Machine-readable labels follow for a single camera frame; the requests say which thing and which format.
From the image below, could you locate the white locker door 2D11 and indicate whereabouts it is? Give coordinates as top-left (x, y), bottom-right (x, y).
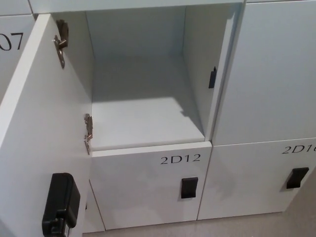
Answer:
top-left (0, 11), bottom-right (94, 237)

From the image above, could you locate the white locker cabinet body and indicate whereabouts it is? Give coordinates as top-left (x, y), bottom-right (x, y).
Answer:
top-left (50, 2), bottom-right (246, 152)

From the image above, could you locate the small metal door hinge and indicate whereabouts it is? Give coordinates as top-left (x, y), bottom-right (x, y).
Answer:
top-left (83, 113), bottom-right (94, 156)

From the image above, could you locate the white locker door 2D12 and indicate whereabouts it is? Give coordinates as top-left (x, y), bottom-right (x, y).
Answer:
top-left (82, 141), bottom-right (213, 234)

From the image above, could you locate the white locker door 2D16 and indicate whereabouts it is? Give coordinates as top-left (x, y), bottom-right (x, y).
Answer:
top-left (197, 137), bottom-right (316, 221)

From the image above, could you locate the large metal door hinge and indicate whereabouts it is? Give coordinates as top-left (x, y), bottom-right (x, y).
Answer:
top-left (52, 19), bottom-right (69, 70)

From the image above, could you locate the white unlabelled locker door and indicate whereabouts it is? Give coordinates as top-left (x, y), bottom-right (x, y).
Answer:
top-left (212, 0), bottom-right (316, 146)

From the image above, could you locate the white locker door 2D07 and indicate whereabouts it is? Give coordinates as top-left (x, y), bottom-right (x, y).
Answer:
top-left (0, 13), bottom-right (38, 107)

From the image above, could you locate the white locker door corner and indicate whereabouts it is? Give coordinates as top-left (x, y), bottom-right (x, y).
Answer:
top-left (0, 0), bottom-right (34, 16)

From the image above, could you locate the black latch catch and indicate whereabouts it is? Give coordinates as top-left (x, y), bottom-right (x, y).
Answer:
top-left (208, 66), bottom-right (218, 89)

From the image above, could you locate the black lock box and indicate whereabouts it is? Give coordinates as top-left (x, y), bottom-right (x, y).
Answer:
top-left (41, 172), bottom-right (81, 237)

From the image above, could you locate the black handle of door 2D12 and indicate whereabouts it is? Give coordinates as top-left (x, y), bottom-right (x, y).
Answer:
top-left (181, 176), bottom-right (198, 199)

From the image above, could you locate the black handle of door 2D16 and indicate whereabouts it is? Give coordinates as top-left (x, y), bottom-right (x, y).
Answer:
top-left (286, 167), bottom-right (310, 190)

